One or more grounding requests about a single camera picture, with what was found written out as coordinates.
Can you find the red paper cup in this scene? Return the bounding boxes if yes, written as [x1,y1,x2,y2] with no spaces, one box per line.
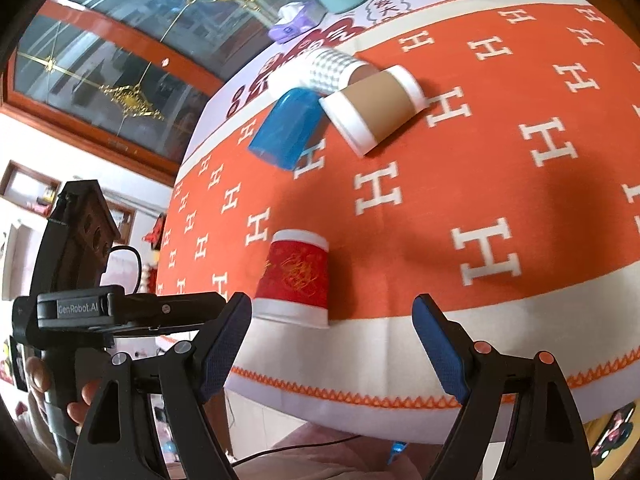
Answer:
[252,229,330,330]

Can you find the blue translucent plastic cup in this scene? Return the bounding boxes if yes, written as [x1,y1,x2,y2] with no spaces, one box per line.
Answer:
[248,88,323,171]

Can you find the brown sleeve paper cup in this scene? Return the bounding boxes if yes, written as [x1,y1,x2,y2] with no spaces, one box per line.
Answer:
[320,65,427,157]

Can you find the grey checked paper cup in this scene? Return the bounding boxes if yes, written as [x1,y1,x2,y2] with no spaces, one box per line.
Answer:
[302,48,378,94]

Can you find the person's left hand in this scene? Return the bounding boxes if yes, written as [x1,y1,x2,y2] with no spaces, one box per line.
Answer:
[25,356,101,429]

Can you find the orange H-pattern tablecloth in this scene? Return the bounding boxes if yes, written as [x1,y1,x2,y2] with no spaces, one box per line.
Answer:
[157,0,639,442]

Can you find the wooden glass cabinet doors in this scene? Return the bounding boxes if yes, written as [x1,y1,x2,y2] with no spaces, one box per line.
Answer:
[1,0,311,184]

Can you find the purple tissue box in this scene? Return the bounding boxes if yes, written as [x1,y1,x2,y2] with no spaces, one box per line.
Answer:
[268,0,326,44]

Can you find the black cable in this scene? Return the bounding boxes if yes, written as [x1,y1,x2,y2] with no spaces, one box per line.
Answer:
[106,244,144,295]

